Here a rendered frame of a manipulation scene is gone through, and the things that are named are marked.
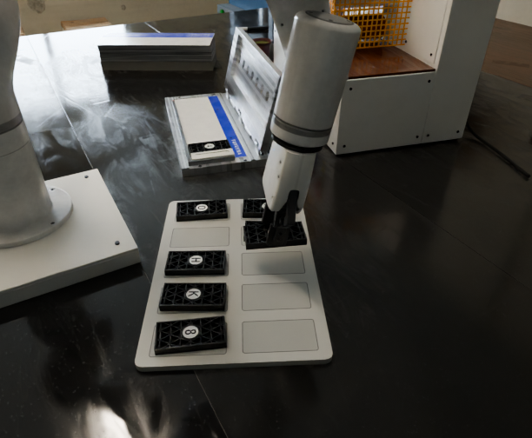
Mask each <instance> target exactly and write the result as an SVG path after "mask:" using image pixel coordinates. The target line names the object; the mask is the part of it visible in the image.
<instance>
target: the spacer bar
mask: <svg viewBox="0 0 532 438"><path fill-rule="evenodd" d="M234 154H235V153H234V151H233V149H219V150H211V151H204V152H197V153H190V155H191V160H199V159H206V158H213V157H220V156H233V155H234Z"/></svg>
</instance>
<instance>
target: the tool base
mask: <svg viewBox="0 0 532 438"><path fill-rule="evenodd" d="M225 90H226V93H211V94H202V95H193V96H180V98H178V97H179V96H176V97H166V98H165V103H166V108H167V111H168V116H169V120H170V126H171V130H172V134H173V137H174V141H175V145H176V152H177V155H178V160H179V163H180V167H181V171H182V175H183V177H186V176H199V175H205V174H212V173H218V172H225V171H231V170H239V169H251V168H257V167H264V166H266V163H267V160H268V157H269V154H268V152H266V151H260V150H259V148H258V145H259V143H258V142H255V141H254V139H253V137H251V138H252V140H251V139H250V138H249V135H248V133H247V131H246V129H245V128H244V127H245V123H244V121H243V119H242V118H241V114H242V112H239V111H237V109H236V110H235V109H234V108H233V106H232V104H231V102H230V96H229V94H228V92H227V91H228V89H225ZM213 94H215V95H213ZM205 96H218V98H219V100H220V102H221V104H222V106H223V108H224V110H225V112H226V114H227V116H228V118H229V120H230V122H231V124H232V126H233V128H234V130H235V132H236V134H237V136H238V138H239V140H240V142H241V144H242V146H243V148H244V150H245V152H246V154H247V156H246V157H239V158H235V161H229V162H222V163H209V164H203V165H202V167H198V166H199V165H196V166H189V164H188V161H187V157H186V154H185V150H184V147H183V141H182V138H181V135H180V131H179V128H178V124H177V121H176V115H175V111H174V109H173V105H172V101H173V100H177V99H187V98H196V97H205ZM245 159H246V160H247V161H246V162H245V161H244V160H245Z"/></svg>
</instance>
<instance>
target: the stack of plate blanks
mask: <svg viewBox="0 0 532 438"><path fill-rule="evenodd" d="M106 34H213V35H214V36H213V39H212V41H211V44H210V45H209V46H182V45H97V48H98V51H99V54H100V59H101V61H100V62H101V66H102V70H213V69H214V66H215V63H216V42H215V33H106Z"/></svg>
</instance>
